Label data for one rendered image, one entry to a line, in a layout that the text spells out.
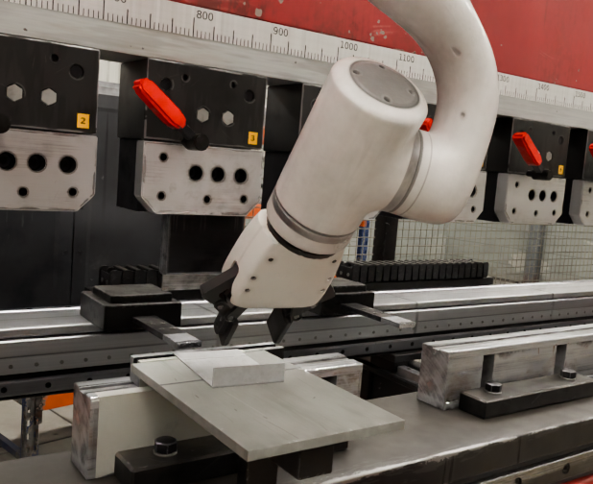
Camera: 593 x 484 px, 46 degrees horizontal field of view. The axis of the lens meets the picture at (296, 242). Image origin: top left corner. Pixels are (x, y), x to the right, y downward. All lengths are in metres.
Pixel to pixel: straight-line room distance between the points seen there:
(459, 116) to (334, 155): 0.11
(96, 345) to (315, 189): 0.59
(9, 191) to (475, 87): 0.44
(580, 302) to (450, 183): 1.30
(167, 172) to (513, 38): 0.60
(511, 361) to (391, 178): 0.73
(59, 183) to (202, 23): 0.24
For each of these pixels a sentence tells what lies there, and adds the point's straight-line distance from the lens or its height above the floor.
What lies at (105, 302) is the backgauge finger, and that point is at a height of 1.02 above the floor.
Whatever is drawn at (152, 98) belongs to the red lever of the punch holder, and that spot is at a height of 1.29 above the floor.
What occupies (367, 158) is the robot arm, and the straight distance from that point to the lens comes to 0.54.
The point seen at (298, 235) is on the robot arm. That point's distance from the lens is 0.60.
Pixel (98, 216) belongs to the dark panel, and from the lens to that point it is 1.33.
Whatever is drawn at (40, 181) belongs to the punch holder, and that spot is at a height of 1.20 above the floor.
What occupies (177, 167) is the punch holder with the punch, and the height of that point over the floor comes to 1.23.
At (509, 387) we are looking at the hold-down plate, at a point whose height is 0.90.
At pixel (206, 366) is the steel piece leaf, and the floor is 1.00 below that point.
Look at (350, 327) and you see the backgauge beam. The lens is 1.32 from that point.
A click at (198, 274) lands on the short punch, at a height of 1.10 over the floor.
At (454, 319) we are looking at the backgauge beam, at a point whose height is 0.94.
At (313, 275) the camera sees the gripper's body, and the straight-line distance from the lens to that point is 0.66.
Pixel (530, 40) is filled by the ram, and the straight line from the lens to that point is 1.17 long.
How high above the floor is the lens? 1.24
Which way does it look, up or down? 6 degrees down
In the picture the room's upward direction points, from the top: 5 degrees clockwise
